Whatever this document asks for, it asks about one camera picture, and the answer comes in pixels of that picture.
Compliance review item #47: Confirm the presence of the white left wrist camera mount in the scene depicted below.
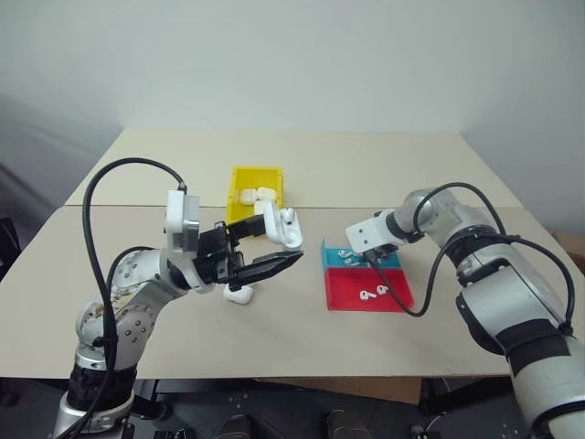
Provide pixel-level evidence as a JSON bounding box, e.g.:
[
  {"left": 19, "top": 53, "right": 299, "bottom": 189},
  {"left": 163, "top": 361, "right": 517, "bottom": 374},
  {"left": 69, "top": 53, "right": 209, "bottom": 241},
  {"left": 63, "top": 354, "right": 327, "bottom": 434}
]
[{"left": 163, "top": 188, "right": 216, "bottom": 294}]

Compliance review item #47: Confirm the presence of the black table frame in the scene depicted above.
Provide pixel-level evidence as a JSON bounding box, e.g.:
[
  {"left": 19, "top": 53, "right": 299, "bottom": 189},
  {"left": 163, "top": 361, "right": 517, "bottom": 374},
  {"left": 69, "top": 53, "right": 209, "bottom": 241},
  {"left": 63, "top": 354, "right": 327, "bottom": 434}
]
[{"left": 131, "top": 376, "right": 516, "bottom": 418}]

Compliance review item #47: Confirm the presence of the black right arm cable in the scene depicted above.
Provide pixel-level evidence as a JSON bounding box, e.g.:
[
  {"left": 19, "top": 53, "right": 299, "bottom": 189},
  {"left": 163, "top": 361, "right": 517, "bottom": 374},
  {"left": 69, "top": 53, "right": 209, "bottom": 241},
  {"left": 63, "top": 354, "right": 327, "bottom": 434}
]
[{"left": 367, "top": 181, "right": 579, "bottom": 338}]

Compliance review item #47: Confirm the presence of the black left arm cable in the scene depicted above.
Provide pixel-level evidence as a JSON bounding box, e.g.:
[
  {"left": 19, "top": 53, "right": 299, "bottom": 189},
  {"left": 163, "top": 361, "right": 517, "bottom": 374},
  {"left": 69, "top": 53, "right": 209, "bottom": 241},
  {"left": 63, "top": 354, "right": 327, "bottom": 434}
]
[{"left": 80, "top": 157, "right": 189, "bottom": 439}]

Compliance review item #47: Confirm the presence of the blue plastic tray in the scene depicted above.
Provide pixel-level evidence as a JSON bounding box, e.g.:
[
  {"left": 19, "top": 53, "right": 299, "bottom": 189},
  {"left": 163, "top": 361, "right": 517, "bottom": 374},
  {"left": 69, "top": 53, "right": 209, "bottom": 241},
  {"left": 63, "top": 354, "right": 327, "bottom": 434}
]
[{"left": 319, "top": 237, "right": 402, "bottom": 272}]

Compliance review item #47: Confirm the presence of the red plastic tray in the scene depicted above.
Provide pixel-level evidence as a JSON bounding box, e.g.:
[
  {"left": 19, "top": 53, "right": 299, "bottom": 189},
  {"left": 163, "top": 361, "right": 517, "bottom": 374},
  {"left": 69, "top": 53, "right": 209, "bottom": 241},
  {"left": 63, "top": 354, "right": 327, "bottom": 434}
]
[{"left": 323, "top": 266, "right": 417, "bottom": 314}]

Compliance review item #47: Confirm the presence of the yellow plastic bin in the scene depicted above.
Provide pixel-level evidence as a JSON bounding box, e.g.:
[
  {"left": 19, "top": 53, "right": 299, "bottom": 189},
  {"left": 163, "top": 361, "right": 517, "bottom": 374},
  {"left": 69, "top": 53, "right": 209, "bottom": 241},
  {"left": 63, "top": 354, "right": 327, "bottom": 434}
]
[{"left": 225, "top": 165, "right": 287, "bottom": 226}]

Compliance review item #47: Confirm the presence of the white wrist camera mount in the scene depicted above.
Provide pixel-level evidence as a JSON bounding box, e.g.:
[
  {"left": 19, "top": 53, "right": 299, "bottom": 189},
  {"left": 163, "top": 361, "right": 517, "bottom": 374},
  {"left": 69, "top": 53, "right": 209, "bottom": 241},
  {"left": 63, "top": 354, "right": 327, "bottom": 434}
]
[
  {"left": 344, "top": 209, "right": 397, "bottom": 255},
  {"left": 163, "top": 188, "right": 216, "bottom": 294}
]

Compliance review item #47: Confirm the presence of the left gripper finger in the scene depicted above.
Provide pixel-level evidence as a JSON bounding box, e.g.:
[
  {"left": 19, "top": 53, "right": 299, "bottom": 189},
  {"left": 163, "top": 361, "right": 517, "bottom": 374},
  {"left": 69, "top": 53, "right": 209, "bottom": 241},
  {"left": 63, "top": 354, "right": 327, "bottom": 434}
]
[
  {"left": 228, "top": 250, "right": 305, "bottom": 293},
  {"left": 226, "top": 215, "right": 268, "bottom": 241}
]

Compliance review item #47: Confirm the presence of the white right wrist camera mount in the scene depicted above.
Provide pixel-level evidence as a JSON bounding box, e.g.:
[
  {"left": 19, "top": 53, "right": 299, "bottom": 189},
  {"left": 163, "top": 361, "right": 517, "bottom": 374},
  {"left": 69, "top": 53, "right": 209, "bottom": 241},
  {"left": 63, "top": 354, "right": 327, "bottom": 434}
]
[{"left": 344, "top": 209, "right": 397, "bottom": 255}]

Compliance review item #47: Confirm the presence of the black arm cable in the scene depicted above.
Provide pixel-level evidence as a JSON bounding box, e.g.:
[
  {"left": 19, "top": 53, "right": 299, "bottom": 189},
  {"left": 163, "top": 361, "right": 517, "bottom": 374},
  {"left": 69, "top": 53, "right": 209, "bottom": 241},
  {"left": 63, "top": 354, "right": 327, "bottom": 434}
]
[
  {"left": 80, "top": 157, "right": 189, "bottom": 439},
  {"left": 367, "top": 181, "right": 579, "bottom": 338}
]

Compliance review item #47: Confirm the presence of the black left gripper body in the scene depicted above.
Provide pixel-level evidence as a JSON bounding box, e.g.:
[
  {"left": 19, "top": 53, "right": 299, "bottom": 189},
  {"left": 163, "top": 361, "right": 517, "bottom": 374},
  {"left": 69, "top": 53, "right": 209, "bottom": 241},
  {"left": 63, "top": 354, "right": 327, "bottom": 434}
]
[{"left": 191, "top": 221, "right": 245, "bottom": 288}]

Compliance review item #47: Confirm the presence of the dark rounded shape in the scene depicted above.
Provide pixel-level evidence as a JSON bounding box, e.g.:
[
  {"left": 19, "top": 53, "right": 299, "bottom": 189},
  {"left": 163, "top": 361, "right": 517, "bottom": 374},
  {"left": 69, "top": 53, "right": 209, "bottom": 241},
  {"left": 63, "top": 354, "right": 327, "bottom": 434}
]
[{"left": 218, "top": 402, "right": 277, "bottom": 439}]

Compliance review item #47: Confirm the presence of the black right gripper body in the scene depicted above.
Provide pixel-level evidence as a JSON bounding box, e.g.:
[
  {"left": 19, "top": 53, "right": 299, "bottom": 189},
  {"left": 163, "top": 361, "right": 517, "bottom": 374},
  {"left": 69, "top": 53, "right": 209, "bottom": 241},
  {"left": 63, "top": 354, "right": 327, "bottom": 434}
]
[{"left": 365, "top": 241, "right": 399, "bottom": 267}]

